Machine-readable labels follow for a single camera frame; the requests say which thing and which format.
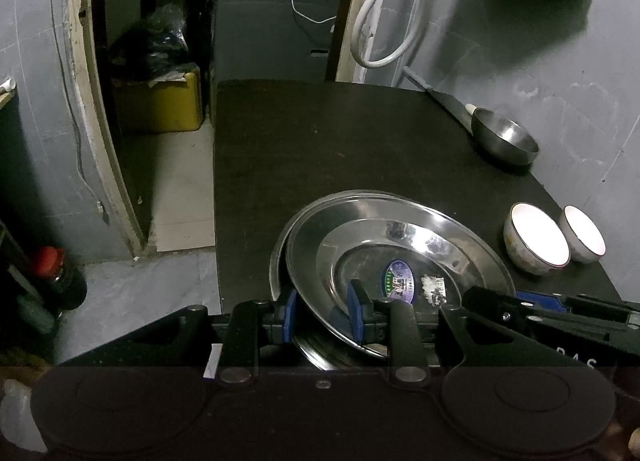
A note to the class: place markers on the steel plate with sticker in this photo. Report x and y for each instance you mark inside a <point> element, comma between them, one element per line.
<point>394,248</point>

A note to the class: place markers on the white door frame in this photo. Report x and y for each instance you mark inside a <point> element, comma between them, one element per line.
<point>81,51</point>

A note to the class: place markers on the cleaver with white handle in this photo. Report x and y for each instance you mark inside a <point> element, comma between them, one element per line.
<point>462,112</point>

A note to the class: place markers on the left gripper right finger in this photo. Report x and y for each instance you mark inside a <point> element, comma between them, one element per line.
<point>474,334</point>

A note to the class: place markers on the red capped dark bottle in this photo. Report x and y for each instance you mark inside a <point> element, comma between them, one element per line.
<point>59,282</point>

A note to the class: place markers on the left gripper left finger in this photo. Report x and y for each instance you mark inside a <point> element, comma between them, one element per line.
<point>250,327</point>

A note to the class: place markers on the right white ceramic bowl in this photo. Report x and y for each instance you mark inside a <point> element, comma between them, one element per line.
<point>582,235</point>

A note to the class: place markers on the steel mixing bowl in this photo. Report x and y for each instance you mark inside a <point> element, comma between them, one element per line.
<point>504,138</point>

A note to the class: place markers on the yellow bin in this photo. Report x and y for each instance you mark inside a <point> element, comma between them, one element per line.
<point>174,101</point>

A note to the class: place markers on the white ceramic bowl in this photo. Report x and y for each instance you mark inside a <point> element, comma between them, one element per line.
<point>534,241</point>
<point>582,235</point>

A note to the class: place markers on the left white ceramic bowl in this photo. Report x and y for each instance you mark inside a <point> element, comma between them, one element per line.
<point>534,241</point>

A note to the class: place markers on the dark cabinet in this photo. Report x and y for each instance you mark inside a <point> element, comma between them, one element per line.
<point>272,39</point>

